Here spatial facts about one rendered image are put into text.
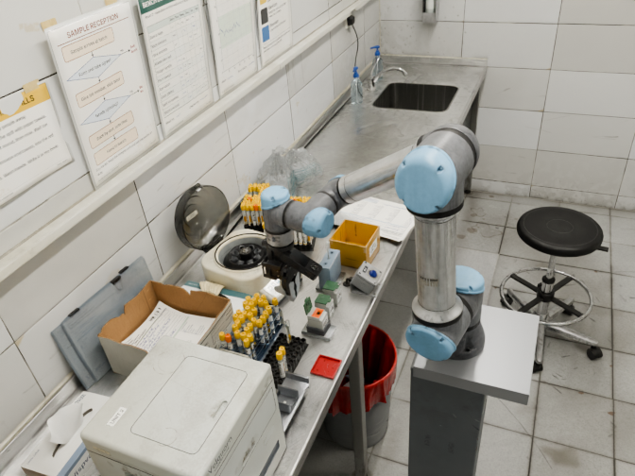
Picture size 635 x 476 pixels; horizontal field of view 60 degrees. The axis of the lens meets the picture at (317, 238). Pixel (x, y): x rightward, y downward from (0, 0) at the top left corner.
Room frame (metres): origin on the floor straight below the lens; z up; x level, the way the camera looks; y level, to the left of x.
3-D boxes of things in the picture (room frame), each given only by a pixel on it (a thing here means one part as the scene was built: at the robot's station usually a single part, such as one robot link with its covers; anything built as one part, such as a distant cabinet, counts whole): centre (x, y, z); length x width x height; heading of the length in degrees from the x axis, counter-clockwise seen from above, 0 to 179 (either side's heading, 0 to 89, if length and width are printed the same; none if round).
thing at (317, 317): (1.16, 0.02, 0.92); 0.05 x 0.04 x 0.06; 63
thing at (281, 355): (1.06, 0.13, 0.93); 0.17 x 0.09 x 0.11; 155
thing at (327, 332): (1.16, 0.02, 0.89); 0.09 x 0.05 x 0.04; 63
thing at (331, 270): (1.38, -0.03, 0.92); 0.10 x 0.07 x 0.10; 156
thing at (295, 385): (0.87, 0.13, 0.92); 0.21 x 0.07 x 0.05; 154
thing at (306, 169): (2.12, 0.05, 0.94); 0.20 x 0.17 x 0.14; 126
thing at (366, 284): (1.35, -0.12, 0.92); 0.13 x 0.07 x 0.08; 64
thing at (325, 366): (1.02, 0.01, 0.88); 0.07 x 0.07 x 0.01; 64
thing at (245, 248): (1.44, 0.24, 0.97); 0.15 x 0.15 x 0.07
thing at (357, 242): (1.51, -0.13, 0.93); 0.13 x 0.13 x 0.10; 61
